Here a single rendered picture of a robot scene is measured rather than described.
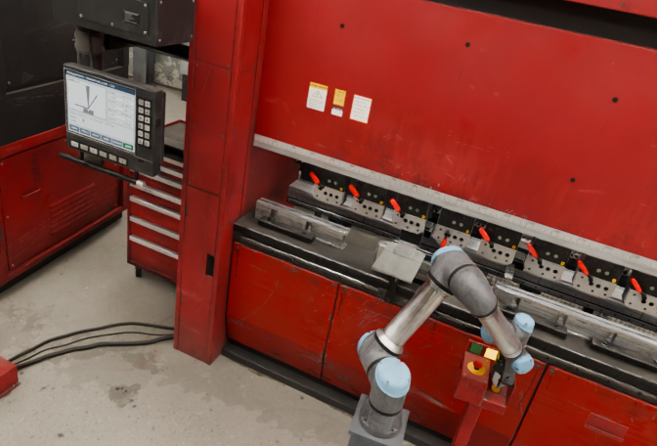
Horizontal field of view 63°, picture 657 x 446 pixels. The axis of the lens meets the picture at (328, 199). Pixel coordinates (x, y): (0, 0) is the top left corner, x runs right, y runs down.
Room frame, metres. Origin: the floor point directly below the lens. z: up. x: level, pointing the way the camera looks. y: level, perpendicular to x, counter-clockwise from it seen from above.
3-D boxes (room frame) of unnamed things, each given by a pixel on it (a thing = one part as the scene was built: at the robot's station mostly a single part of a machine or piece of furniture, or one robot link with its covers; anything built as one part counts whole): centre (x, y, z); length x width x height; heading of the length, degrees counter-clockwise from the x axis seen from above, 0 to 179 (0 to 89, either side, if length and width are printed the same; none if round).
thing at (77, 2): (2.13, 0.93, 1.53); 0.51 x 0.25 x 0.85; 72
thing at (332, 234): (2.35, 0.11, 0.92); 0.50 x 0.06 x 0.10; 72
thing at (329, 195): (2.31, -0.01, 1.18); 0.15 x 0.09 x 0.17; 72
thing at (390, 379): (1.35, -0.31, 0.94); 0.13 x 0.12 x 0.14; 20
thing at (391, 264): (2.04, -0.36, 1.00); 0.26 x 0.18 x 0.01; 162
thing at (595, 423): (1.70, -1.33, 0.59); 0.15 x 0.02 x 0.07; 72
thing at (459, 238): (2.12, -0.57, 1.18); 0.15 x 0.09 x 0.17; 72
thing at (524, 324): (1.65, -0.80, 1.03); 0.09 x 0.08 x 0.11; 110
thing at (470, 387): (1.69, -0.76, 0.75); 0.20 x 0.16 x 0.18; 76
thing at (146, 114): (2.03, 0.91, 1.42); 0.45 x 0.12 x 0.36; 72
